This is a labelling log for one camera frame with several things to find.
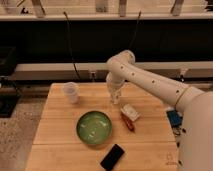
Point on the blue power box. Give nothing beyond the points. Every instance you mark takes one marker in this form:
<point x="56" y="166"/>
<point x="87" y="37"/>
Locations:
<point x="174" y="119"/>

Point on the wall power socket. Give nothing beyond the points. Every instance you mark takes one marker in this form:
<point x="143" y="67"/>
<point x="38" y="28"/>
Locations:
<point x="93" y="75"/>

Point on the clear plastic cup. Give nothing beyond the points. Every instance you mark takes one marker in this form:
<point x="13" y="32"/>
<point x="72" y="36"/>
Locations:
<point x="70" y="89"/>

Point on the black smartphone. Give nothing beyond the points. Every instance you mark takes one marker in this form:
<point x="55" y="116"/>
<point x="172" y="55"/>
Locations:
<point x="112" y="157"/>

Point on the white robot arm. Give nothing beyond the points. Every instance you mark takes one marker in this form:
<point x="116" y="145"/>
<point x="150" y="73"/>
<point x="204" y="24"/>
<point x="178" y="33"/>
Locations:
<point x="196" y="106"/>

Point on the clear plastic bottle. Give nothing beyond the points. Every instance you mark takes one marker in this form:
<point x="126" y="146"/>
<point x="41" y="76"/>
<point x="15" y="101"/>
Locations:
<point x="115" y="97"/>

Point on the green bowl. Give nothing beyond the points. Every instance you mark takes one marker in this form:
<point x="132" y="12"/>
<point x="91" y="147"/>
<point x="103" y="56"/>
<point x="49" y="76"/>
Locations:
<point x="94" y="128"/>

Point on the red brown snack bar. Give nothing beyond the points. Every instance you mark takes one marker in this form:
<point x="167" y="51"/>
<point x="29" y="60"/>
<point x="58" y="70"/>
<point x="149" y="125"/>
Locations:
<point x="128" y="123"/>

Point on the white small box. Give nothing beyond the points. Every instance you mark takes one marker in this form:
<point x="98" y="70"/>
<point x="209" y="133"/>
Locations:
<point x="130" y="112"/>

